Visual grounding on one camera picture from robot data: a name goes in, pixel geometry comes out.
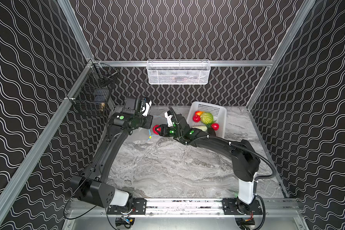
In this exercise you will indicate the red toy pomegranate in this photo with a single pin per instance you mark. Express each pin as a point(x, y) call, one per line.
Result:
point(196, 118)

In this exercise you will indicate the dark green toy avocado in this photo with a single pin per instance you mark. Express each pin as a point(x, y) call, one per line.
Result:
point(211, 131)

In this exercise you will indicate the white plastic perforated basket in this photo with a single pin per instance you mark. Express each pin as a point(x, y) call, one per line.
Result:
point(219, 114)

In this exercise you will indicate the red toy apple with stem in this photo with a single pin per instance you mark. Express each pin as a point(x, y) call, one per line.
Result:
point(156, 130)

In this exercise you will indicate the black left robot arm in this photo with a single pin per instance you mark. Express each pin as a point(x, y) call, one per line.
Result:
point(91, 185)

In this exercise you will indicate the aluminium frame corner post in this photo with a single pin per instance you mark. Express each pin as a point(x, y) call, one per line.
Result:
point(281, 50)
point(75, 26)

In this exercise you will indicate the white mesh wall basket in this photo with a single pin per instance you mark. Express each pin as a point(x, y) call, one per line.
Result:
point(178, 74)

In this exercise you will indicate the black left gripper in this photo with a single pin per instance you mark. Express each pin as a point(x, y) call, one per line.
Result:
point(146, 121)

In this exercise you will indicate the aluminium frame corner post right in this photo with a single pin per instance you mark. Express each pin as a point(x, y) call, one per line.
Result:
point(281, 50)

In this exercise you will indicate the green toy cabbage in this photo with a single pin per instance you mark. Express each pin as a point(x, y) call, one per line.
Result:
point(207, 118)

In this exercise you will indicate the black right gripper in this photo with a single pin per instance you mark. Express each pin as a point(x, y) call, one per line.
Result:
point(166, 130)

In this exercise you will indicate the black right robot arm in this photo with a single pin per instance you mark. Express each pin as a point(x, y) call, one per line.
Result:
point(245, 162)

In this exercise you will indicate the aluminium left side bar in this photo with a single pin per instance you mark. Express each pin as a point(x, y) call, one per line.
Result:
point(43, 143)

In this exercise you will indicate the clear zip bag blue zipper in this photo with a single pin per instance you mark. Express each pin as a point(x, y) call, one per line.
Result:
point(157, 120)

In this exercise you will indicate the aluminium back horizontal bar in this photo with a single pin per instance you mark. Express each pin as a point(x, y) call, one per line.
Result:
point(213, 63)

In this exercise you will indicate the aluminium frame corner post left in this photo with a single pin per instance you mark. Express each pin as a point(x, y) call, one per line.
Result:
point(75, 26)

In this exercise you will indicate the orange red toy peach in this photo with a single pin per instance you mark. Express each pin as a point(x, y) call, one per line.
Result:
point(199, 113)

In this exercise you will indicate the pale green toy cucumber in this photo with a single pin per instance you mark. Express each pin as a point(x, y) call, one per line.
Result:
point(203, 128)

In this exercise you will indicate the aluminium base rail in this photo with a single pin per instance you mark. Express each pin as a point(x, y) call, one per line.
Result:
point(189, 207)

